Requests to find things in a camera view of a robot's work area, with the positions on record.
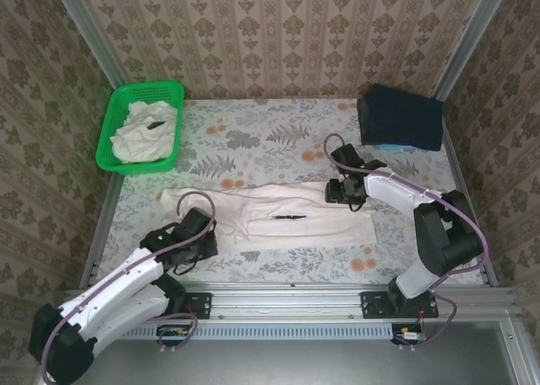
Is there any purple cable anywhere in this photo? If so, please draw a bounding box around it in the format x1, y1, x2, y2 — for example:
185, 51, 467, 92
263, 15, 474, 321
40, 192, 219, 382
322, 133, 494, 352

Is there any aluminium side rail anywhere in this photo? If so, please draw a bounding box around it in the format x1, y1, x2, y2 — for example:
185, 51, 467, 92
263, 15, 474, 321
440, 101, 501, 288
78, 165, 123, 289

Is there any aluminium corner post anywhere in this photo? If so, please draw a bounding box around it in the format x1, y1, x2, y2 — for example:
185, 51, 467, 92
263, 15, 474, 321
46, 0, 140, 110
430, 0, 516, 103

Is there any slotted grey cable duct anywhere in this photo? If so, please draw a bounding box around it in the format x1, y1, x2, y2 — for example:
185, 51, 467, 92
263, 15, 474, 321
77, 322, 397, 341

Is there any floral table cover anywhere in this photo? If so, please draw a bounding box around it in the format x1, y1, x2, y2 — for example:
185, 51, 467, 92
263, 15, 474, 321
105, 97, 486, 285

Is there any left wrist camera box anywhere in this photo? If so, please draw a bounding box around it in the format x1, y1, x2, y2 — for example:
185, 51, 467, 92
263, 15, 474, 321
180, 206, 219, 239

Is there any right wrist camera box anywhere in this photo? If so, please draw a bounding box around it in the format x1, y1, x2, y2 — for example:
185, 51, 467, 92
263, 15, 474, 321
331, 144, 360, 170

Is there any white t-shirt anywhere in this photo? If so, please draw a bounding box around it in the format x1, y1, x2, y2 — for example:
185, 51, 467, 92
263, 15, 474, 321
109, 100, 178, 165
158, 181, 379, 253

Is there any grey metal panel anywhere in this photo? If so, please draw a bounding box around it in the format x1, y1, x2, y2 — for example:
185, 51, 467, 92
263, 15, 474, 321
62, 322, 527, 385

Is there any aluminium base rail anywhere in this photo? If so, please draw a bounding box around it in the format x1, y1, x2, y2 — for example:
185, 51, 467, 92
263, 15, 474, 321
62, 281, 518, 321

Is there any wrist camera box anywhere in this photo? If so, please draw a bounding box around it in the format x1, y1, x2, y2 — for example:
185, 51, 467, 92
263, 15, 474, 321
331, 144, 360, 170
180, 206, 219, 239

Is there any green plastic basket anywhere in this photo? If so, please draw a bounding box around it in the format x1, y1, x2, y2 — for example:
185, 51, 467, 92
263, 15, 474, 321
95, 79, 186, 175

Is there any folded dark navy t-shirt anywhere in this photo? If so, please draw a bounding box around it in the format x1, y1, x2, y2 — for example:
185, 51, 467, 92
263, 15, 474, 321
356, 83, 445, 152

